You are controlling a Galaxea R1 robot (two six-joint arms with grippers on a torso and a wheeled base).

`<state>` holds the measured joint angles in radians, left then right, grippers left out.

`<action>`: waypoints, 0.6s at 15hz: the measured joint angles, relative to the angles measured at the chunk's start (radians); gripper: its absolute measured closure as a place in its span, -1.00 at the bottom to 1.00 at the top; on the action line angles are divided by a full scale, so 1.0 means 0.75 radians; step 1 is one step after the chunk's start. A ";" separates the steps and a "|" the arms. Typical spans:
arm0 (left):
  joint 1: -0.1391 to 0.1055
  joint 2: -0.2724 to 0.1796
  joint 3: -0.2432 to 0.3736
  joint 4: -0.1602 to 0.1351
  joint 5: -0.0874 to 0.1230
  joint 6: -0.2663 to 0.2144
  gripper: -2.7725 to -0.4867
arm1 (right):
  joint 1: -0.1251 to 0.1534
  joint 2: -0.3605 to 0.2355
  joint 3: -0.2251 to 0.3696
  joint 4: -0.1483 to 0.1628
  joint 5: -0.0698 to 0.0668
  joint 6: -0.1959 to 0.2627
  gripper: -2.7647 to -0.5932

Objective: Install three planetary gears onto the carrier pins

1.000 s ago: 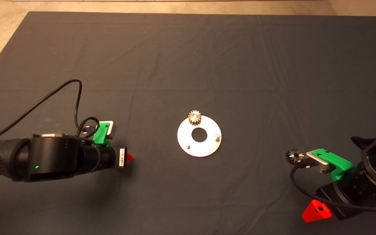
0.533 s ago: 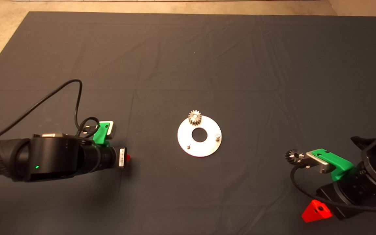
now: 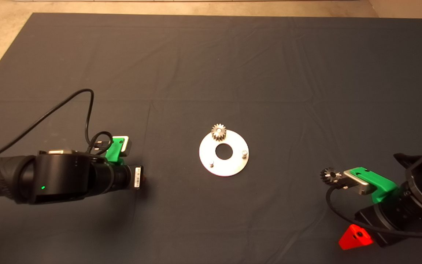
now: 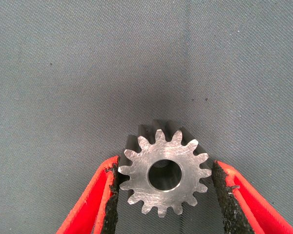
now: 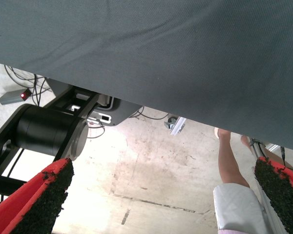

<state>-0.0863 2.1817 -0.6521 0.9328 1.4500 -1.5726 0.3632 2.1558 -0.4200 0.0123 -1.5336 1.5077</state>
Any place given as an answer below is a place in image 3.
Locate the thin black right camera cable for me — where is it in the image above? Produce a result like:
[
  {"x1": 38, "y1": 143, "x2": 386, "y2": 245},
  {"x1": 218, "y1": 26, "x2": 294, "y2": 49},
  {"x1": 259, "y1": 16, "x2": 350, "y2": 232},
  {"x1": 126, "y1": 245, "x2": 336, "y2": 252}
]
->
[{"x1": 326, "y1": 176, "x2": 422, "y2": 237}]

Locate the green right camera mount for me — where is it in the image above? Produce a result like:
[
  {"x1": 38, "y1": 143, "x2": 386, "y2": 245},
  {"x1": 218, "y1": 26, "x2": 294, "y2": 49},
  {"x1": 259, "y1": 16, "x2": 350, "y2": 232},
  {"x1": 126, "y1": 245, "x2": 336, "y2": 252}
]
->
[{"x1": 350, "y1": 167, "x2": 398, "y2": 203}]

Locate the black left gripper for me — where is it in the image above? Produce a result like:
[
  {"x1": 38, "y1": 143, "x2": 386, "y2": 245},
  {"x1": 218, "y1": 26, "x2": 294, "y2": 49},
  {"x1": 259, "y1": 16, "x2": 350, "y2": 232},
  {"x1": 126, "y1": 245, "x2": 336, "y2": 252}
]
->
[{"x1": 101, "y1": 165, "x2": 147, "y2": 193}]

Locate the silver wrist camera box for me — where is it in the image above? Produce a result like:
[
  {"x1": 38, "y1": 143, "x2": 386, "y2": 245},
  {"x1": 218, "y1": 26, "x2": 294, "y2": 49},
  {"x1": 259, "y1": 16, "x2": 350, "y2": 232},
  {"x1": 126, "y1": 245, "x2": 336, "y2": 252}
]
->
[
  {"x1": 343, "y1": 169, "x2": 376, "y2": 195},
  {"x1": 113, "y1": 136, "x2": 131, "y2": 156}
]

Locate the thin black left camera cable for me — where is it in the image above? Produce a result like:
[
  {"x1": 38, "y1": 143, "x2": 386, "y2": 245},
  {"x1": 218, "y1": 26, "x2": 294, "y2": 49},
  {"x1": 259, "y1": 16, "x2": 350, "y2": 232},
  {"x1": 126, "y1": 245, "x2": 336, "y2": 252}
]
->
[{"x1": 0, "y1": 89, "x2": 113, "y2": 158}]

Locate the dark grey table cloth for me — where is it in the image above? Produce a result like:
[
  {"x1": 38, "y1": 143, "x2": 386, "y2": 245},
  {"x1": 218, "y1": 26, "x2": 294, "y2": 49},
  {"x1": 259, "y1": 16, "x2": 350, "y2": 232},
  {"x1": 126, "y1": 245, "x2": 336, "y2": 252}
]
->
[{"x1": 0, "y1": 13, "x2": 422, "y2": 264}]

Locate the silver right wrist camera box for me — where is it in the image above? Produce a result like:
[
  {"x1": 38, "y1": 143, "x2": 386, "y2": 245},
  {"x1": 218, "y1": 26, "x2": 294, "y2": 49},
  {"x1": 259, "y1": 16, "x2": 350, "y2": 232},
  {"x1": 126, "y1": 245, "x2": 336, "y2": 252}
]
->
[{"x1": 343, "y1": 169, "x2": 376, "y2": 195}]

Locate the green left camera mount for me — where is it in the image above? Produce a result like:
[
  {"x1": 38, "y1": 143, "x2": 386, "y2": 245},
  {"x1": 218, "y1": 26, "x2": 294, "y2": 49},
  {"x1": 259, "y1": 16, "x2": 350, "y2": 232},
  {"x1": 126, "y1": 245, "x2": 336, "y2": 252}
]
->
[{"x1": 105, "y1": 136, "x2": 128, "y2": 164}]

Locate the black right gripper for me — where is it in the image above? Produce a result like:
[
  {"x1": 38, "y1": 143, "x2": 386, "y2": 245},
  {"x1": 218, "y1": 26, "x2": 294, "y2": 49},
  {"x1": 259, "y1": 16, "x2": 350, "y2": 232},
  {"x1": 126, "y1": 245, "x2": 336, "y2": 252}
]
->
[{"x1": 338, "y1": 190, "x2": 422, "y2": 250}]

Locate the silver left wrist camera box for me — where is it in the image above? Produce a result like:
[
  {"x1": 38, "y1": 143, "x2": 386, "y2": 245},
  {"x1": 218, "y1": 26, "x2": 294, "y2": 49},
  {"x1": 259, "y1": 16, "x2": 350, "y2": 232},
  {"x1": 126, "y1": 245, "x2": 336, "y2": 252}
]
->
[{"x1": 113, "y1": 136, "x2": 131, "y2": 156}]

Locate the thin black camera cable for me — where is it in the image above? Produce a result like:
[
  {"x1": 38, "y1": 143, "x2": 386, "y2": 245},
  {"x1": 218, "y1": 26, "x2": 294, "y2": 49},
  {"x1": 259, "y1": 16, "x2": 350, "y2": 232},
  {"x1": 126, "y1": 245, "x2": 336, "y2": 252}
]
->
[
  {"x1": 0, "y1": 89, "x2": 113, "y2": 158},
  {"x1": 326, "y1": 176, "x2": 422, "y2": 237}
]

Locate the small steel planetary gear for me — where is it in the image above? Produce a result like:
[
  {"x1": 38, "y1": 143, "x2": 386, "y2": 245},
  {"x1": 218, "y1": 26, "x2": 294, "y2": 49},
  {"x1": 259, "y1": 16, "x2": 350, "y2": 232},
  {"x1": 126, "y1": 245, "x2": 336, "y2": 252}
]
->
[{"x1": 211, "y1": 123, "x2": 227, "y2": 142}]

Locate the dark gear right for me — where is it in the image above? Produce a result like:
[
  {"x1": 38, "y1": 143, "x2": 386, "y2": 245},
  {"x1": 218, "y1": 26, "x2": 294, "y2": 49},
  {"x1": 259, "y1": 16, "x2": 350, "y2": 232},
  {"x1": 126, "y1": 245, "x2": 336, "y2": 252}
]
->
[{"x1": 320, "y1": 167, "x2": 342, "y2": 185}]

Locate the round metal carrier plate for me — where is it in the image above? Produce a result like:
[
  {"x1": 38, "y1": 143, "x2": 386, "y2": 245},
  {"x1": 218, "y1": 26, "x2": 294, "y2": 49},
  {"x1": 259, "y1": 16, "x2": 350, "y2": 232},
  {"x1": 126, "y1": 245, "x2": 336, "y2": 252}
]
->
[{"x1": 199, "y1": 129, "x2": 249, "y2": 177}]

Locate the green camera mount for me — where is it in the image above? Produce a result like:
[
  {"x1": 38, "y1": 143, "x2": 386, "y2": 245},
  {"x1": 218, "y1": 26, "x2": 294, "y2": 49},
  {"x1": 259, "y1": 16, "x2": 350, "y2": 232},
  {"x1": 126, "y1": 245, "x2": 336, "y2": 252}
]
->
[
  {"x1": 105, "y1": 136, "x2": 128, "y2": 164},
  {"x1": 350, "y1": 167, "x2": 398, "y2": 203}
]

